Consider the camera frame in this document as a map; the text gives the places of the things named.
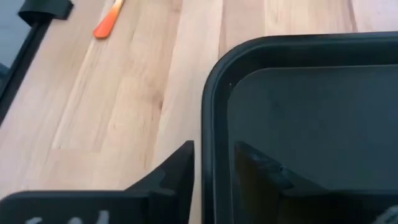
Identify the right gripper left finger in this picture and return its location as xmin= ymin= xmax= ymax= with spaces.
xmin=0 ymin=140 xmax=195 ymax=224

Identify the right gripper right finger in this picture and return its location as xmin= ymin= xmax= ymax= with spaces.
xmin=234 ymin=141 xmax=398 ymax=224

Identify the black plastic tray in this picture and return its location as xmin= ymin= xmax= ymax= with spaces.
xmin=201 ymin=30 xmax=398 ymax=224

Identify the orange utensil handle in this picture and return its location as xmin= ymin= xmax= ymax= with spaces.
xmin=93 ymin=0 xmax=125 ymax=40

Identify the black table edge frame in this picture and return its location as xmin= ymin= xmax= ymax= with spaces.
xmin=0 ymin=18 xmax=52 ymax=125

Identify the black frame bracket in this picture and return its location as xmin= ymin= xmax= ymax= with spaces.
xmin=17 ymin=0 xmax=75 ymax=26

